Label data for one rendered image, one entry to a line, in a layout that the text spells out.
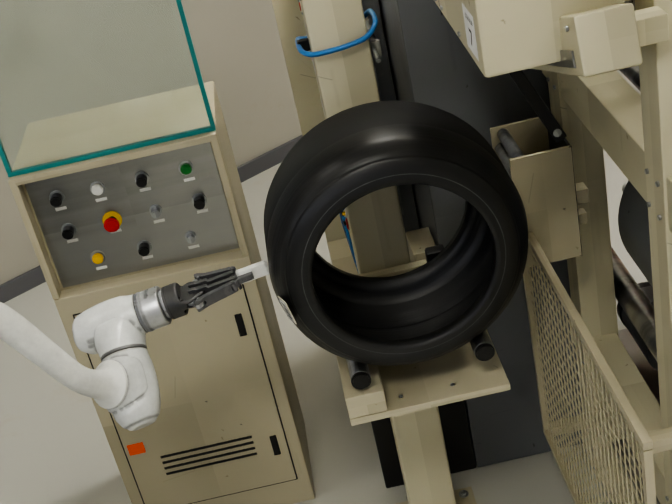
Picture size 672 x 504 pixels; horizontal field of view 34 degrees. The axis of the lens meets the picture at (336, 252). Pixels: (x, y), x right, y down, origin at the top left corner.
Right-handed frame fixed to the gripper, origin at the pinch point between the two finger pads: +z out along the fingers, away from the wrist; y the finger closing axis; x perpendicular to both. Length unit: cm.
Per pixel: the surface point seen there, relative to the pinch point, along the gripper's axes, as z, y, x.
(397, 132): 39.2, -5.7, -21.7
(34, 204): -56, 62, -8
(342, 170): 26.4, -9.8, -20.0
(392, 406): 17.6, -9.3, 39.7
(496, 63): 58, -36, -41
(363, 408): 11.5, -10.7, 36.5
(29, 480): -117, 99, 101
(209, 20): -18, 303, 32
